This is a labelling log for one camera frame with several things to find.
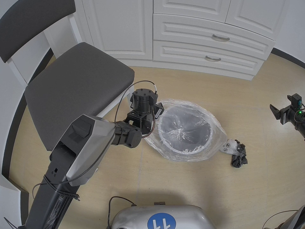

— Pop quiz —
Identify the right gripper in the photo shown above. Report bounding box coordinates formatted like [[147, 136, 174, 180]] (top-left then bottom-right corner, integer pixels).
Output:
[[270, 104, 298, 125]]

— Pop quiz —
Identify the white printed wrapper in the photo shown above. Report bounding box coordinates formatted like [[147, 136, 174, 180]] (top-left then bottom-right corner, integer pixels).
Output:
[[220, 139, 239, 155]]

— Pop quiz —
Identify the black plastic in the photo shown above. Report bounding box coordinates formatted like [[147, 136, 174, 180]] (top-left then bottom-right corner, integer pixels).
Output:
[[230, 143, 248, 168]]

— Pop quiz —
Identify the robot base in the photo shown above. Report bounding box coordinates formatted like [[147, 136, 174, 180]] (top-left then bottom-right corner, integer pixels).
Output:
[[112, 201, 210, 229]]

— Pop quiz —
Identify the clear plastic bag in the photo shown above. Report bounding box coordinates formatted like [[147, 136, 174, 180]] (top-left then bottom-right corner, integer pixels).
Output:
[[144, 98, 230, 162]]

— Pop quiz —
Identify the white trash bin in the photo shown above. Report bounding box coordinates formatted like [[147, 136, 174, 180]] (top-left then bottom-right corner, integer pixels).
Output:
[[158, 106, 214, 155]]

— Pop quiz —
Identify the white wardrobe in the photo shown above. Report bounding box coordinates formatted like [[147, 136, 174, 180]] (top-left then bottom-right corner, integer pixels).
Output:
[[71, 0, 290, 81]]

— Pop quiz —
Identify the white chair with grey cushions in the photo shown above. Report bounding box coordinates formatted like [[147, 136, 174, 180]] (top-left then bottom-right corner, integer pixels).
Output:
[[0, 0, 135, 153]]

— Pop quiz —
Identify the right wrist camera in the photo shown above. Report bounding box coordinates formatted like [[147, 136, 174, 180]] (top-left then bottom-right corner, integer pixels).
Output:
[[287, 93, 303, 113]]

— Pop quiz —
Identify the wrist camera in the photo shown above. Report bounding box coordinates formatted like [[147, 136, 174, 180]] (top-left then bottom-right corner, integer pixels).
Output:
[[287, 93, 303, 113], [152, 103, 165, 120]]

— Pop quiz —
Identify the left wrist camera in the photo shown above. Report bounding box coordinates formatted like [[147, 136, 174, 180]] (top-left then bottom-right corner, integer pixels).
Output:
[[152, 103, 165, 120]]

